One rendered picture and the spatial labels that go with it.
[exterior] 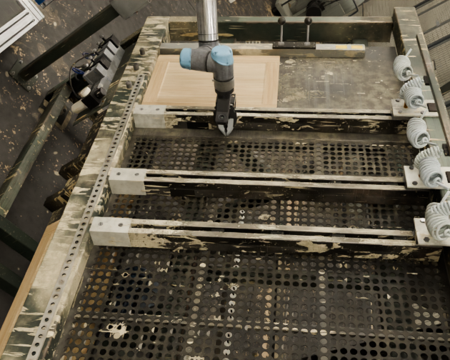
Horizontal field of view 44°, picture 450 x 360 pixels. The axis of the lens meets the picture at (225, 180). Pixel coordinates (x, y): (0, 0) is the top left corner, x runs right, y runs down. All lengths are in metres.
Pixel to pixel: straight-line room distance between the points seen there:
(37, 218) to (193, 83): 1.08
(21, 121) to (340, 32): 1.72
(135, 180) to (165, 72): 0.76
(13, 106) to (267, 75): 1.42
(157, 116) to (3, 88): 1.21
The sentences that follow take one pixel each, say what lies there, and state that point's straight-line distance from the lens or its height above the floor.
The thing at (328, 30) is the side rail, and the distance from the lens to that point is 2.85.
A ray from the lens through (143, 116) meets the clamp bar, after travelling 2.21.
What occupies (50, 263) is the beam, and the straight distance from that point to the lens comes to 1.77.
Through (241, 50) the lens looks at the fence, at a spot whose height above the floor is 1.22.
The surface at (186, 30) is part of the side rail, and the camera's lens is 2.89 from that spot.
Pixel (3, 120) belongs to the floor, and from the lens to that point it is 3.08.
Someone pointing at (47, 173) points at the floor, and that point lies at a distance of 3.10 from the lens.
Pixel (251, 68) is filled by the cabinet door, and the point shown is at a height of 1.26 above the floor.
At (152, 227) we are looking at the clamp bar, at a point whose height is 1.08.
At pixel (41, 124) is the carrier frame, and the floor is 0.16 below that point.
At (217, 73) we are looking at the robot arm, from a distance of 1.97.
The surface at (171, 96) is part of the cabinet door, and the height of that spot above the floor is 0.99.
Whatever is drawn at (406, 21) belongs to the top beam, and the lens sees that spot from 2.77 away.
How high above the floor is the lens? 2.14
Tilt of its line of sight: 28 degrees down
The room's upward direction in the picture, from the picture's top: 65 degrees clockwise
